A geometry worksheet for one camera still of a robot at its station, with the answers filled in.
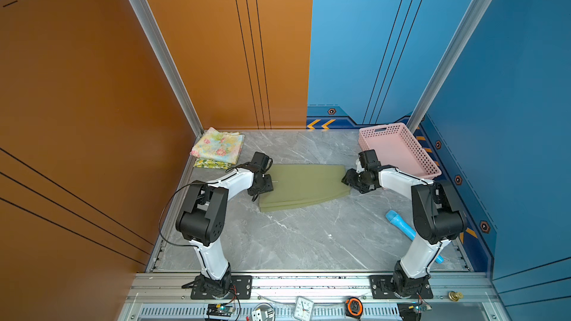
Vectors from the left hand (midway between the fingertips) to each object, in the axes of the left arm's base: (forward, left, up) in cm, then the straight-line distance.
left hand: (267, 184), depth 98 cm
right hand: (+1, -35, +1) cm, 35 cm away
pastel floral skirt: (+20, +26, +3) cm, 33 cm away
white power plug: (-47, -2, +7) cm, 48 cm away
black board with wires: (-45, -50, -3) cm, 67 cm away
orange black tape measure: (-45, -31, +3) cm, 54 cm away
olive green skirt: (-1, -16, +1) cm, 16 cm away
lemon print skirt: (+11, +29, 0) cm, 31 cm away
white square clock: (-45, -15, +1) cm, 48 cm away
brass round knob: (-41, -64, +1) cm, 76 cm away
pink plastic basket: (+22, -63, +1) cm, 67 cm away
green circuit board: (-46, +12, -2) cm, 47 cm away
